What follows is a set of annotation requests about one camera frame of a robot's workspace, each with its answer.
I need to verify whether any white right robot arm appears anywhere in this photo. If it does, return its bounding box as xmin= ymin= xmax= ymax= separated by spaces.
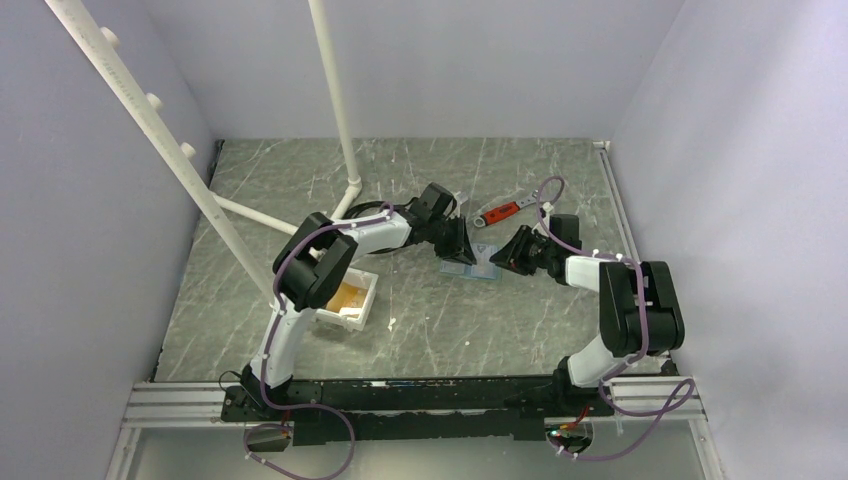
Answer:
xmin=490 ymin=214 xmax=685 ymax=415

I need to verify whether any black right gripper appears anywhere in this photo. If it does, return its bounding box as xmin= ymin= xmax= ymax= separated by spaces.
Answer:
xmin=489 ymin=225 xmax=556 ymax=276

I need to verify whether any red handled adjustable wrench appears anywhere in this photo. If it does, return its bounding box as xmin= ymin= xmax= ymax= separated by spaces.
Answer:
xmin=472 ymin=190 xmax=554 ymax=230

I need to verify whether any aluminium extrusion frame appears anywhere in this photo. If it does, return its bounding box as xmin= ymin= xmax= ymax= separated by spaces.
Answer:
xmin=105 ymin=382 xmax=224 ymax=479

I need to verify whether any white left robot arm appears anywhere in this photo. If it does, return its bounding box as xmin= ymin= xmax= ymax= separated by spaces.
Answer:
xmin=241 ymin=183 xmax=476 ymax=420

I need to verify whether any clear plastic tray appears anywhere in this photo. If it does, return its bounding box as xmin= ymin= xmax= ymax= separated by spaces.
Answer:
xmin=316 ymin=268 xmax=379 ymax=332

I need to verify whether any white patterned card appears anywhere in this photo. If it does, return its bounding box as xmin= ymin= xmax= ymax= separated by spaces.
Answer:
xmin=472 ymin=243 xmax=497 ymax=267

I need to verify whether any white pvc pipe frame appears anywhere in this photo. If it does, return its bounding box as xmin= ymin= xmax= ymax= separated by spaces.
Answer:
xmin=44 ymin=0 xmax=364 ymax=306

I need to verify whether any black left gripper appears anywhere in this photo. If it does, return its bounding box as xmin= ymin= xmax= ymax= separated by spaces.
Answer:
xmin=427 ymin=214 xmax=477 ymax=267

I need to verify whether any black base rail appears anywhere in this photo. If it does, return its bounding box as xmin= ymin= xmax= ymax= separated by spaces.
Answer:
xmin=221 ymin=370 xmax=613 ymax=446

